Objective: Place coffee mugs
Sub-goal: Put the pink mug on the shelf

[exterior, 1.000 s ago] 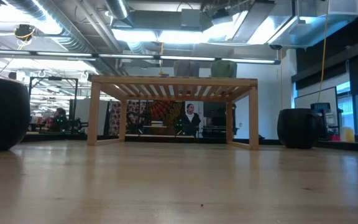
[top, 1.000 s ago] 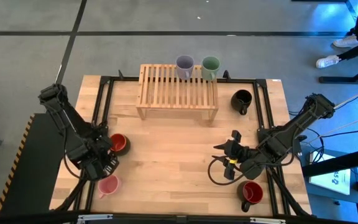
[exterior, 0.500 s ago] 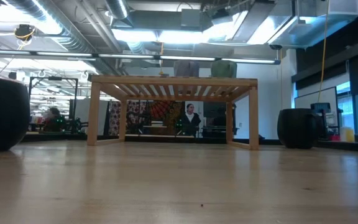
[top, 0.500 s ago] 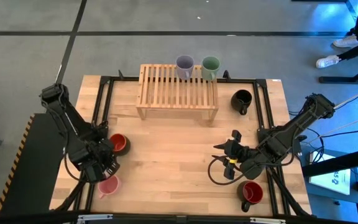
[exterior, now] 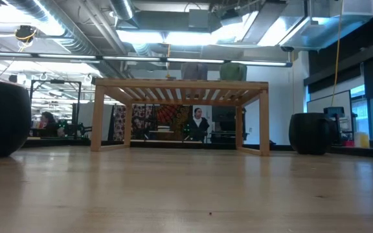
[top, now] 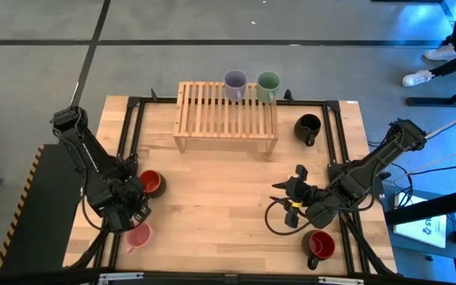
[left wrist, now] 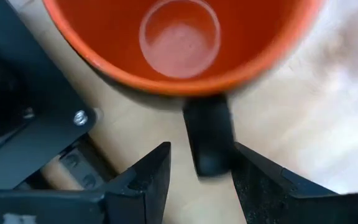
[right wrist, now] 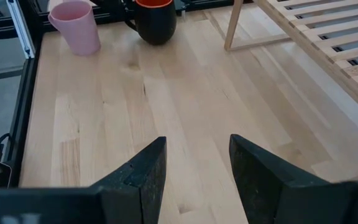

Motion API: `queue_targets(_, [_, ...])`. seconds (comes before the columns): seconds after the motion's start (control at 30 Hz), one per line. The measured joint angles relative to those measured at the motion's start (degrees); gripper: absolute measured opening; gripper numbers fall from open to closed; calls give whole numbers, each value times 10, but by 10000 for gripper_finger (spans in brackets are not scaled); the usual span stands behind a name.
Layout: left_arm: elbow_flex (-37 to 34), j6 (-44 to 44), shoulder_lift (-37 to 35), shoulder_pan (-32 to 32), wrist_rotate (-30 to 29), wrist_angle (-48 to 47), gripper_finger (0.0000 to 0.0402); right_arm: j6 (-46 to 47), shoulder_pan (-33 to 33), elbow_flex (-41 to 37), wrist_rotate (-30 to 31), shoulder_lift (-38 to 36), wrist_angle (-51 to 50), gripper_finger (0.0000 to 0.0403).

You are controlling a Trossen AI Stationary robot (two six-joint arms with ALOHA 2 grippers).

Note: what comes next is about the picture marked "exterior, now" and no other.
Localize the black metal frame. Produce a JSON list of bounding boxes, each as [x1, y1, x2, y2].
[[29, 79, 83, 137]]

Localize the grey ceramic mug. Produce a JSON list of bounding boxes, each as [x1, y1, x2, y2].
[[181, 62, 209, 81]]

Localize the round silver air duct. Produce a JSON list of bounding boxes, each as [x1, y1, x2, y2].
[[109, 0, 136, 21]]

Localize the large dark screen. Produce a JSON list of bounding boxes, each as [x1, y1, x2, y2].
[[210, 105, 247, 144]]

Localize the yellow container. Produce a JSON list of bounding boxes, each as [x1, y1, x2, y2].
[[354, 131, 370, 149]]

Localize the small dark monitor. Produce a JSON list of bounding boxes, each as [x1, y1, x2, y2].
[[322, 106, 346, 119]]

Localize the person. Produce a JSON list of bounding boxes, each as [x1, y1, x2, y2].
[[39, 111, 60, 137], [185, 107, 211, 142]]

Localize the ceiling cable reel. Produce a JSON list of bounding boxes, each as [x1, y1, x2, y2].
[[14, 25, 38, 43]]

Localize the black round mug beige base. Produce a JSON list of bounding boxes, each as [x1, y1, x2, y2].
[[288, 112, 337, 156]]

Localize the patterned hanging cloth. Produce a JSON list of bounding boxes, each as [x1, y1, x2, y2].
[[113, 104, 194, 142]]

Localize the wooden slatted rack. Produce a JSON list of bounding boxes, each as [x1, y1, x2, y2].
[[90, 77, 270, 157]]

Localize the large black round mug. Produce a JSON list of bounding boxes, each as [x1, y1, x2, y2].
[[0, 78, 32, 159]]

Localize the white cabinet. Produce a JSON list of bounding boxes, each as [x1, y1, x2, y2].
[[74, 102, 115, 142]]

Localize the long ceiling light strip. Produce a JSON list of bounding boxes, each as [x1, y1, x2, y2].
[[0, 50, 293, 68]]

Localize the yellow hanging cable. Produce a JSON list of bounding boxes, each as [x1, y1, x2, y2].
[[330, 0, 344, 98]]

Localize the mint green ceramic mug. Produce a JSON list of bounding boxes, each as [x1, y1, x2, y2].
[[219, 61, 248, 82]]

